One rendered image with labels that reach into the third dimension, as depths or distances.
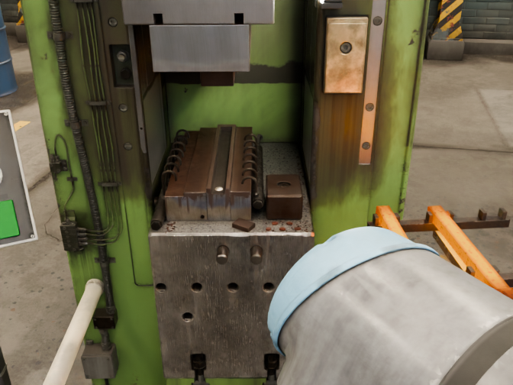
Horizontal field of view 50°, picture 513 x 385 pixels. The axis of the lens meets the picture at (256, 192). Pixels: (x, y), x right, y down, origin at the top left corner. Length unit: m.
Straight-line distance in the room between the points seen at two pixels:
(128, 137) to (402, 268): 1.13
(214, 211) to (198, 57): 0.36
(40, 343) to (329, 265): 2.20
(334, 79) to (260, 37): 0.40
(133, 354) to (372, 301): 1.51
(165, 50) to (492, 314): 0.96
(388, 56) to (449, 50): 5.49
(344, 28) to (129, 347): 1.11
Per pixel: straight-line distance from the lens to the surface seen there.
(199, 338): 1.45
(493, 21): 7.22
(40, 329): 2.56
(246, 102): 1.69
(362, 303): 0.33
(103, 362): 1.76
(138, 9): 1.17
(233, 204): 1.29
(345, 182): 1.43
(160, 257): 1.31
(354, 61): 1.31
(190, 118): 1.72
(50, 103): 1.43
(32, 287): 2.82
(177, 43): 1.17
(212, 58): 1.17
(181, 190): 1.31
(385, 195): 1.48
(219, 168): 1.40
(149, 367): 1.82
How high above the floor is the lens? 1.57
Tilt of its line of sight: 27 degrees down
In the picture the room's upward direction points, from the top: straight up
